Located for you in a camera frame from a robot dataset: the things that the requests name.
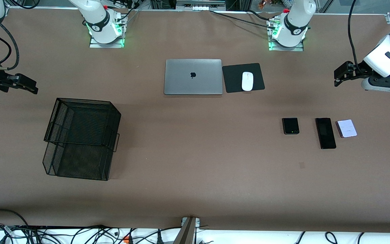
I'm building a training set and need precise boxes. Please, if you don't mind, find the lavender flip phone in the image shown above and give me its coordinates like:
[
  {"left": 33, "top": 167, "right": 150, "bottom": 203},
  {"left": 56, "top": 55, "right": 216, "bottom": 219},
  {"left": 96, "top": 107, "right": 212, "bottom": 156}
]
[{"left": 336, "top": 119, "right": 358, "bottom": 138}]

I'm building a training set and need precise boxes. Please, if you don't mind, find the long black smartphone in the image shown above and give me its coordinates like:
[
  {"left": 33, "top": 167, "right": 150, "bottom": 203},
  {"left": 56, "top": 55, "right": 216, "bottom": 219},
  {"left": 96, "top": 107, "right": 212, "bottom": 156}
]
[{"left": 315, "top": 118, "right": 337, "bottom": 149}]

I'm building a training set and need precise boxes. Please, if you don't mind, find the small black flip phone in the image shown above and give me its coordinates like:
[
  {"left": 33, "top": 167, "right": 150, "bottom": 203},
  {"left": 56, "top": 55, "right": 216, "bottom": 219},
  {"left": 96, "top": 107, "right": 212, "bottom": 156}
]
[{"left": 282, "top": 118, "right": 300, "bottom": 135}]

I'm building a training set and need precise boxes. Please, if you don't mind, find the white computer mouse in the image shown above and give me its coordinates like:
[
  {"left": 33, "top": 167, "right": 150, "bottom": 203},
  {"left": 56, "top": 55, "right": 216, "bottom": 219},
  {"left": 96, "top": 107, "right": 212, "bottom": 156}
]
[{"left": 242, "top": 72, "right": 254, "bottom": 92}]

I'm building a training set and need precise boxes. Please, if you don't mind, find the black mouse pad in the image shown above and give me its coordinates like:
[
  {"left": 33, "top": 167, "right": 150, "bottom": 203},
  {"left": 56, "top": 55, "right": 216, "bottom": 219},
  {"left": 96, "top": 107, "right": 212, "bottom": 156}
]
[{"left": 222, "top": 63, "right": 265, "bottom": 93}]

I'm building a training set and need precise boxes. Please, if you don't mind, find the grey closed laptop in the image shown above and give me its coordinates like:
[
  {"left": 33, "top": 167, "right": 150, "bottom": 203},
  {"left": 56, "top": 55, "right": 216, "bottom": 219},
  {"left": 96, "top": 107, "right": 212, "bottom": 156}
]
[{"left": 164, "top": 59, "right": 223, "bottom": 95}]

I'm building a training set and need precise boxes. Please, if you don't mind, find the grey power strip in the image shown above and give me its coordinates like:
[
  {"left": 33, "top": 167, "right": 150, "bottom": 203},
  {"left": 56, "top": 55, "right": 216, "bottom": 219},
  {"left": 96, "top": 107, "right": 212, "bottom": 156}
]
[{"left": 176, "top": 0, "right": 226, "bottom": 11}]

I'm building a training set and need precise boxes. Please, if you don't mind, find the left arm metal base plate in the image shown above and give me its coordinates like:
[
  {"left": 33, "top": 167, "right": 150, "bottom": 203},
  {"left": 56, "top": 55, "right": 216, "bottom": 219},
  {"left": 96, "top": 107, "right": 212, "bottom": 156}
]
[{"left": 267, "top": 18, "right": 304, "bottom": 52}]

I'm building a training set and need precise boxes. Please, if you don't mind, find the black wire mesh tray stack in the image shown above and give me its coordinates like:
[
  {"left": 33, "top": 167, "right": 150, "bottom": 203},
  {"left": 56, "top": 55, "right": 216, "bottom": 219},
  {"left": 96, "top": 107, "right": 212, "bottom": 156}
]
[{"left": 42, "top": 98, "right": 122, "bottom": 181}]

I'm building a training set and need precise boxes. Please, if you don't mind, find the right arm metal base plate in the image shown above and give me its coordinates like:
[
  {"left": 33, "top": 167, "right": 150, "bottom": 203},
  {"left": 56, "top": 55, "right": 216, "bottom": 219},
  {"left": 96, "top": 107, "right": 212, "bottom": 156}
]
[{"left": 89, "top": 14, "right": 128, "bottom": 48}]

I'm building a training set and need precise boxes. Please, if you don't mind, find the black table cable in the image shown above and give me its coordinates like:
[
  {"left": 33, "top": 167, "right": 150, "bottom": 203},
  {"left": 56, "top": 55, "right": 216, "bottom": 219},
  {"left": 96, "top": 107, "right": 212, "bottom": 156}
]
[{"left": 210, "top": 10, "right": 277, "bottom": 29}]

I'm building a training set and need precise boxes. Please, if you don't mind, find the thick black looped cable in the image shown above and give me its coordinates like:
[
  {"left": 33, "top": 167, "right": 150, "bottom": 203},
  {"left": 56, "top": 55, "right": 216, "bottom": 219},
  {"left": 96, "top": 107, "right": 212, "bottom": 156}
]
[{"left": 0, "top": 209, "right": 30, "bottom": 234}]

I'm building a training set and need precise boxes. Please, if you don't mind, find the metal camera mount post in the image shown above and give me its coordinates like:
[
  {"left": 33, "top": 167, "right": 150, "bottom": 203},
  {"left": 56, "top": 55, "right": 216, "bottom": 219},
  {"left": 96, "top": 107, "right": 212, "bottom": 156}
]
[{"left": 173, "top": 217, "right": 201, "bottom": 244}]

